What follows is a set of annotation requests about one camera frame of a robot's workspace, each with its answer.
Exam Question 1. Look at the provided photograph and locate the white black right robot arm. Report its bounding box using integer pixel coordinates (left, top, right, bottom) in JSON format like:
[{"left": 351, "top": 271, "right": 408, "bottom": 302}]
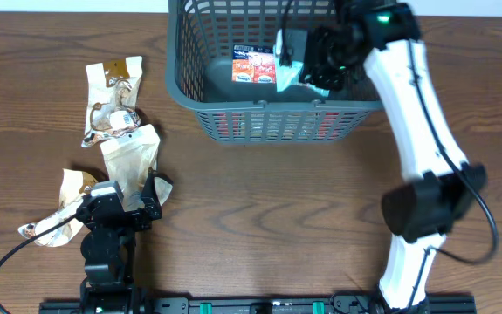
[{"left": 300, "top": 1, "right": 487, "bottom": 313}]

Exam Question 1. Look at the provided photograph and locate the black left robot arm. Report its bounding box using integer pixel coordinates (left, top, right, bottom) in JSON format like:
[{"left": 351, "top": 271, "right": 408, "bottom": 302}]
[{"left": 77, "top": 168, "right": 162, "bottom": 314}]

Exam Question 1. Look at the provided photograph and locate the beige snack pouch bottom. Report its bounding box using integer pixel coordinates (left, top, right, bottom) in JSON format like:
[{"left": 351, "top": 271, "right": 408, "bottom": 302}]
[{"left": 17, "top": 169, "right": 148, "bottom": 247}]

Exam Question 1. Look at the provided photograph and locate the grey plastic basket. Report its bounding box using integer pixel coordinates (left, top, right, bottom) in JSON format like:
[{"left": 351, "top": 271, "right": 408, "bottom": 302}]
[{"left": 166, "top": 0, "right": 382, "bottom": 144}]

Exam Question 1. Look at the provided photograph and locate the beige snack pouch middle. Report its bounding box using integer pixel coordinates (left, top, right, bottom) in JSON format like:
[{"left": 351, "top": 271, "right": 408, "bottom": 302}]
[{"left": 100, "top": 125, "right": 160, "bottom": 211}]

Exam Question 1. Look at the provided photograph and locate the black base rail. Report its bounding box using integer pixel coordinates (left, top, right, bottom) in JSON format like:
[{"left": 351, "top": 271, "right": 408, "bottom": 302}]
[{"left": 38, "top": 294, "right": 478, "bottom": 314}]

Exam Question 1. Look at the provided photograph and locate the teal small snack packet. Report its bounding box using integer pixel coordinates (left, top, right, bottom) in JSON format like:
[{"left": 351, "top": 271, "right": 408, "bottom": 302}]
[{"left": 276, "top": 61, "right": 330, "bottom": 97}]

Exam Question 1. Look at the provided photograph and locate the blue tissue multipack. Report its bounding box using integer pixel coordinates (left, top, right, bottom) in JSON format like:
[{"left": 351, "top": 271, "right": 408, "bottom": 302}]
[{"left": 231, "top": 44, "right": 276, "bottom": 84}]

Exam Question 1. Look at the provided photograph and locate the beige snack pouch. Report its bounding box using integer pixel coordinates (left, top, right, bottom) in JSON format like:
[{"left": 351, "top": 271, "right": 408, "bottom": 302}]
[
  {"left": 100, "top": 125, "right": 160, "bottom": 211},
  {"left": 81, "top": 56, "right": 143, "bottom": 147},
  {"left": 17, "top": 169, "right": 148, "bottom": 247}
]

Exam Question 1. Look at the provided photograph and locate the beige snack pouch top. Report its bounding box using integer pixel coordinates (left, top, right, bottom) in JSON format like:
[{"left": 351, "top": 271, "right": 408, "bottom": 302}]
[{"left": 81, "top": 56, "right": 143, "bottom": 147}]

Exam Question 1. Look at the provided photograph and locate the orange yellow cracker package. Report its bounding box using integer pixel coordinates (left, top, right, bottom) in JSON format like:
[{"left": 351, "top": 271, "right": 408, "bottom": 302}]
[{"left": 204, "top": 113, "right": 351, "bottom": 141}]

